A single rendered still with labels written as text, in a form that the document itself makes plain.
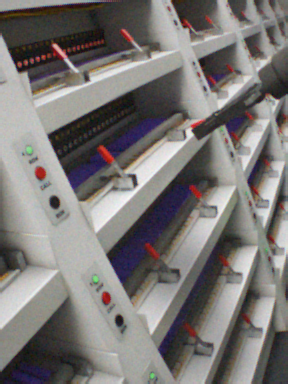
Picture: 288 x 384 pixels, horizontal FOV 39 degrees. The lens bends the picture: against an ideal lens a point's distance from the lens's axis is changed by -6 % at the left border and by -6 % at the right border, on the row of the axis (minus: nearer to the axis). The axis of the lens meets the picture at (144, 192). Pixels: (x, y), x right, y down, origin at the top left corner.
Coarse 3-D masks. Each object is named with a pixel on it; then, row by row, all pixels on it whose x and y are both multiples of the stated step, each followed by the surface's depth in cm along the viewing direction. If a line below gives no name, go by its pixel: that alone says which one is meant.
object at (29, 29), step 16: (32, 16) 89; (48, 16) 94; (64, 16) 100; (80, 16) 106; (0, 32) 80; (16, 32) 84; (32, 32) 88; (48, 32) 93; (64, 32) 98; (96, 144) 100
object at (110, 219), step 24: (192, 120) 111; (168, 144) 94; (192, 144) 97; (144, 168) 82; (168, 168) 85; (96, 192) 75; (120, 192) 73; (144, 192) 75; (96, 216) 66; (120, 216) 67
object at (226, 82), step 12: (204, 60) 168; (204, 72) 168; (216, 72) 173; (228, 72) 171; (240, 72) 167; (252, 72) 166; (216, 84) 144; (228, 84) 150; (240, 84) 150; (252, 84) 163; (216, 96) 116; (228, 96) 131
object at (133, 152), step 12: (168, 120) 105; (180, 120) 109; (156, 132) 97; (144, 144) 91; (120, 156) 84; (132, 156) 87; (108, 168) 79; (96, 180) 75; (108, 180) 79; (84, 192) 72
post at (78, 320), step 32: (0, 96) 51; (0, 128) 50; (32, 128) 55; (0, 160) 49; (0, 192) 52; (32, 192) 52; (64, 192) 57; (0, 224) 55; (32, 224) 52; (64, 224) 56; (64, 256) 54; (96, 256) 60; (64, 320) 58; (96, 320) 56; (128, 352) 60
